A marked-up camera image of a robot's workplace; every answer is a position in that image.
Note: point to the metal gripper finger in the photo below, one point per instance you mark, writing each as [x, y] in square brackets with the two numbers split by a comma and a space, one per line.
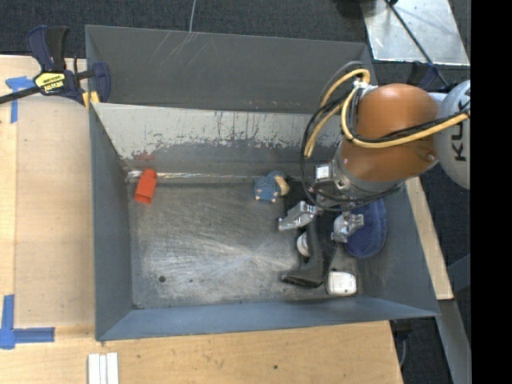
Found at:
[297, 216]
[346, 226]

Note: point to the blue cloth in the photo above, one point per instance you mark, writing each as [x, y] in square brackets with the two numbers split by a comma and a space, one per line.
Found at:
[370, 234]

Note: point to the white round object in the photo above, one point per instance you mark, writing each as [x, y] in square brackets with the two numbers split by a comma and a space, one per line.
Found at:
[302, 244]

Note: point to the blue toy animal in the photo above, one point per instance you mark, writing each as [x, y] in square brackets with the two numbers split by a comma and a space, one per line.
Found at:
[267, 187]

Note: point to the black L-shaped tool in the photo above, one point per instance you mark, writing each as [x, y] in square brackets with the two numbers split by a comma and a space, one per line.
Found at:
[315, 262]

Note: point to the white rounded box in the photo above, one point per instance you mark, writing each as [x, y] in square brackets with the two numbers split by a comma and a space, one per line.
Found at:
[341, 283]

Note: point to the grey metal bin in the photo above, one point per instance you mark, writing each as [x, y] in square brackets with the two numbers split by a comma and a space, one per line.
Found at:
[208, 250]

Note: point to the orange-red block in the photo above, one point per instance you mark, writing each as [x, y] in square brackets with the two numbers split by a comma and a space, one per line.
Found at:
[145, 186]

